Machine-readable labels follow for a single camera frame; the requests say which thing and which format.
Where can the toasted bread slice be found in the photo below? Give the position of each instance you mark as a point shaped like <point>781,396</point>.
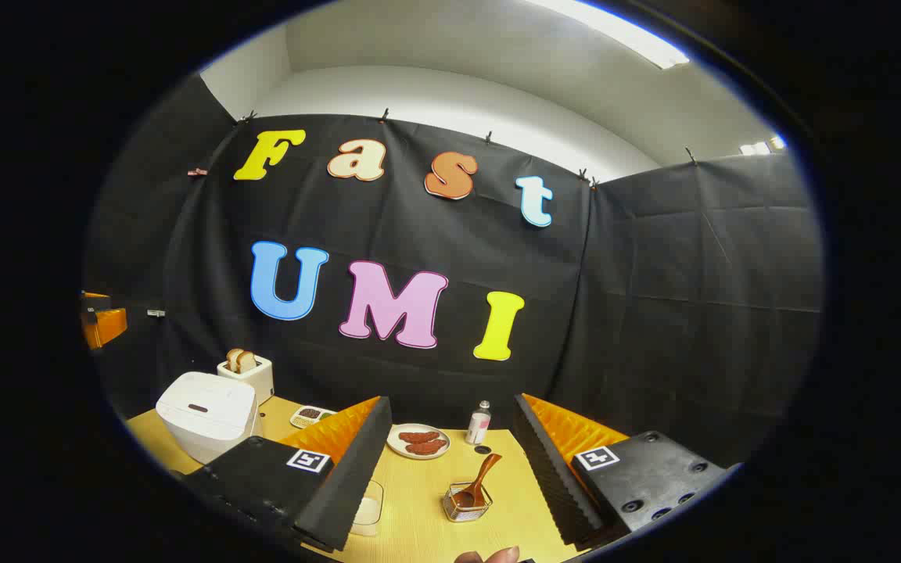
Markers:
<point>232,360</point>
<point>247,362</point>

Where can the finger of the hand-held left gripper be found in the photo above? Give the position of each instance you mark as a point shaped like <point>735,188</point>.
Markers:
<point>106,327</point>
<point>95,301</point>

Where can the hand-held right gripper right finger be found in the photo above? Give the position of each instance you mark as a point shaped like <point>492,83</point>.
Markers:
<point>548,477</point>

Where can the white rice cooker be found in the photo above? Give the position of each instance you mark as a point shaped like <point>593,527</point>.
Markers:
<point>204,410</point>

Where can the white toaster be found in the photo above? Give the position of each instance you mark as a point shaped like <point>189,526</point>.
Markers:
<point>259,379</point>

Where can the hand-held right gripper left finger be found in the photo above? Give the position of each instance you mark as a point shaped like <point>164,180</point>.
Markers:
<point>349,485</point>

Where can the clear plastic rice container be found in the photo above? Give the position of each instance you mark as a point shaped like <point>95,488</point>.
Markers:
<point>368,512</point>

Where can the red sausage piece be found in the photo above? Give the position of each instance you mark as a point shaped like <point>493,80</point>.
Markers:
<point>427,447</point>
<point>418,436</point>

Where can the brown wooden spoon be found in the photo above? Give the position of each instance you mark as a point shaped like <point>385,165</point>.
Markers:
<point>486,469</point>

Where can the black backdrop cloth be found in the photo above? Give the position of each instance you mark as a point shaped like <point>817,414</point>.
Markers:
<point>654,313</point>

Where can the white divided dish of beans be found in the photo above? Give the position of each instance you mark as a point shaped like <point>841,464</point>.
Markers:
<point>310,416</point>

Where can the small bright light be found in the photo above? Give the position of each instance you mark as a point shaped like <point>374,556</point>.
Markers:
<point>763,146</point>

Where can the clear bottle with pink label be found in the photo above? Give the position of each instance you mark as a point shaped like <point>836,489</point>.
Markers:
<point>478,426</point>

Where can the white round plate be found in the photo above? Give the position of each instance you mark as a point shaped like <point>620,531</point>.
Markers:
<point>394,440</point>

